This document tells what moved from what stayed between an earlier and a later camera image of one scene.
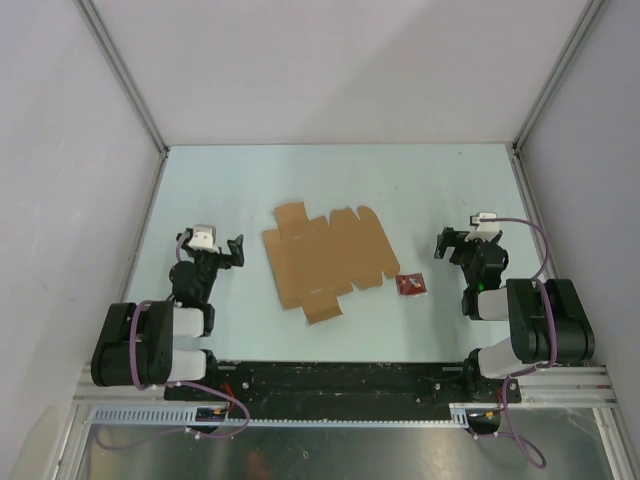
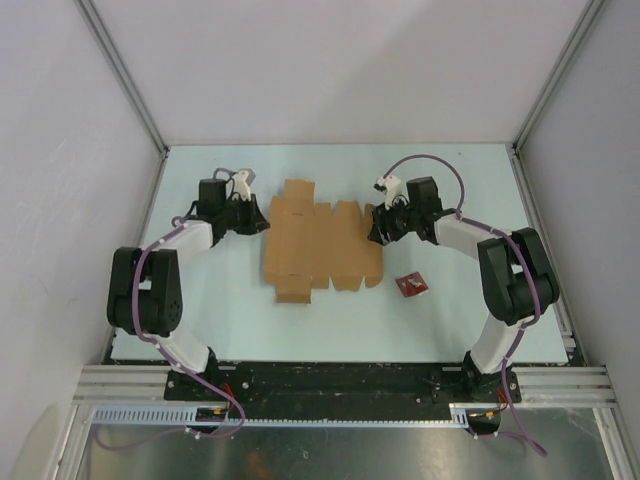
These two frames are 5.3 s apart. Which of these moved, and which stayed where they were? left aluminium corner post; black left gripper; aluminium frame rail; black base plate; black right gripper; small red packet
Moved: black right gripper; black left gripper
Stayed: black base plate; aluminium frame rail; left aluminium corner post; small red packet
